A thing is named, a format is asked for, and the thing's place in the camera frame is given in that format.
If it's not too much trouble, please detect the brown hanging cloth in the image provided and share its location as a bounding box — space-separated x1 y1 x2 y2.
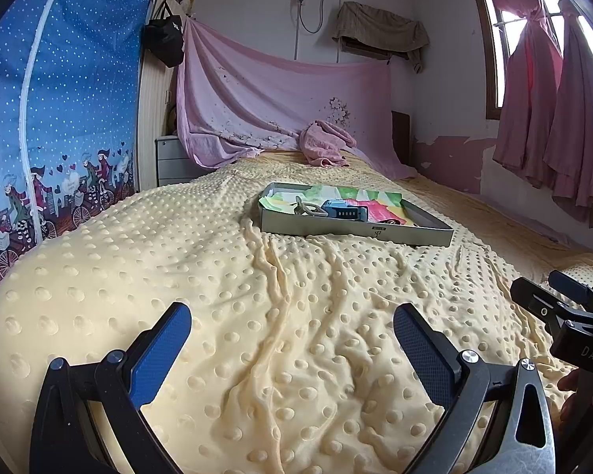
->
331 1 430 73

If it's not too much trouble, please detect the pink curtain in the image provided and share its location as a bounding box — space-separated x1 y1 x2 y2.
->
542 2 593 229
492 7 565 189

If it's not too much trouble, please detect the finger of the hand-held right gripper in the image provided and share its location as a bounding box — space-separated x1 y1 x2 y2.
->
547 269 593 316
510 276 593 372

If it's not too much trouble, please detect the pink hanging sheet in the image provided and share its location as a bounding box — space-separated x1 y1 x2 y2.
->
175 19 417 181

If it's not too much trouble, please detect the black bag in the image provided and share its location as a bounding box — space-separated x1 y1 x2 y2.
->
143 14 185 69

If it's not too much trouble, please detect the wooden frame window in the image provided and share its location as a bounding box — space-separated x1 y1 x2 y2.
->
466 0 593 122

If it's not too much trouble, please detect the blue wrist watch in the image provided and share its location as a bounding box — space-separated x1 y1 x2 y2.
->
321 199 369 222

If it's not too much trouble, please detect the dark wall cable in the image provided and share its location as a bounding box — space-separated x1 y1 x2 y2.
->
295 0 327 62

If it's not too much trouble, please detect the pink towel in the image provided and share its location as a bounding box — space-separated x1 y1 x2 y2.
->
298 119 358 168

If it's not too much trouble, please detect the grey shallow box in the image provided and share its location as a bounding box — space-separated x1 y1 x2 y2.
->
259 182 454 248

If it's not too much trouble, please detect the key with metal rings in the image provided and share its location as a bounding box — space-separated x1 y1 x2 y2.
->
289 196 330 218

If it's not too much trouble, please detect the beige wooden panel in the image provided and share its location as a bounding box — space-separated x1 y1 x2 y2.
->
135 0 179 194

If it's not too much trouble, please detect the brown wooden board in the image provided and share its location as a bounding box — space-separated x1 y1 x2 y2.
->
391 111 412 167

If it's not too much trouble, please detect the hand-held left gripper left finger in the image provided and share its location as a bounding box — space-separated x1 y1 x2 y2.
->
30 301 193 474

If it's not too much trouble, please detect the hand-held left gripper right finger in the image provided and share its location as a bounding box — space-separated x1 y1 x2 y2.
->
393 303 557 474

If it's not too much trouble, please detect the blue printed wardrobe cover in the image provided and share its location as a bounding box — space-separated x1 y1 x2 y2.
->
0 0 155 308

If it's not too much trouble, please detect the colourful paper lining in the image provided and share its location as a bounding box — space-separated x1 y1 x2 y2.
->
258 184 419 228

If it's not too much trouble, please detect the grey drawer cabinet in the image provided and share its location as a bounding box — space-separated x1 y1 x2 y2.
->
155 134 201 186

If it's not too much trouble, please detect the person's right hand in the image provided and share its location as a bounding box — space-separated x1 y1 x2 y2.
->
557 369 584 424

